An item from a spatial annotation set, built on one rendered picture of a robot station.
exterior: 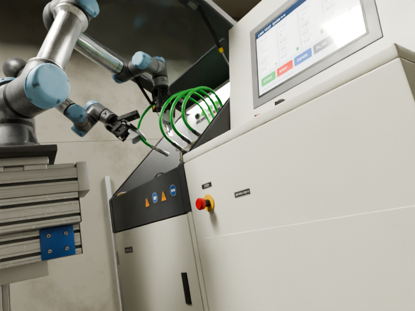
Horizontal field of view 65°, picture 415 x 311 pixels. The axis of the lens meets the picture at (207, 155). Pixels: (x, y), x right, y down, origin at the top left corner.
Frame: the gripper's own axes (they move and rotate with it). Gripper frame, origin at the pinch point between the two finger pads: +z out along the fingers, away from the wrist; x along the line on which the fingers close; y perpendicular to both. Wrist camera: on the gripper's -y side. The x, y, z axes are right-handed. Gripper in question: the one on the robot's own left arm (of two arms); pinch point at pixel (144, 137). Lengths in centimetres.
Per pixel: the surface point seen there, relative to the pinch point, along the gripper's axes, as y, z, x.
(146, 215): 30.5, 30.0, 11.8
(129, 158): -20, -75, -151
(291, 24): -44, 43, 58
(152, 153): -1.5, -1.0, -22.6
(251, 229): 22, 69, 55
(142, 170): 9.5, 1.7, -20.5
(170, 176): 16.9, 34.2, 31.8
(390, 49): -9, 73, 95
